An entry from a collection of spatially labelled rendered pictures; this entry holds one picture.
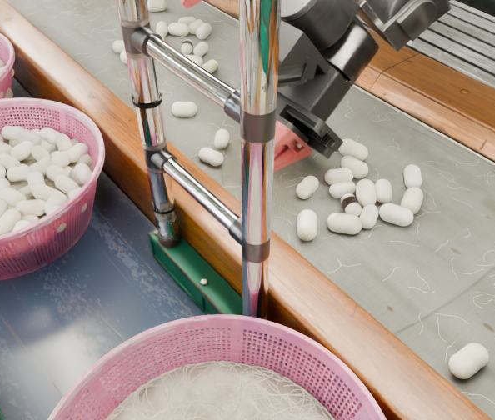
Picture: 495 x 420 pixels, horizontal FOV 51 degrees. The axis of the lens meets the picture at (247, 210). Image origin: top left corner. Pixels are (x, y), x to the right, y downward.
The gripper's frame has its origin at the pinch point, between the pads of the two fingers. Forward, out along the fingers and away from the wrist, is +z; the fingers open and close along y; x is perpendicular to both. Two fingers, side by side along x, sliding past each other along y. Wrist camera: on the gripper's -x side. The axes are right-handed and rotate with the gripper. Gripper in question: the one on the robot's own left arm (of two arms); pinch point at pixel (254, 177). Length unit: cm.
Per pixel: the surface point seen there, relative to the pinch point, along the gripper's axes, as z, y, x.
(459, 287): -3.6, 23.8, 5.5
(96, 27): -2.9, -49.1, 4.8
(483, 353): -0.3, 29.6, 0.1
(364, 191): -6.0, 9.9, 4.8
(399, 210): -6.5, 14.2, 5.3
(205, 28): -13.5, -33.6, 11.4
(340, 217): -2.1, 11.0, 1.5
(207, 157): 1.6, -6.9, -0.8
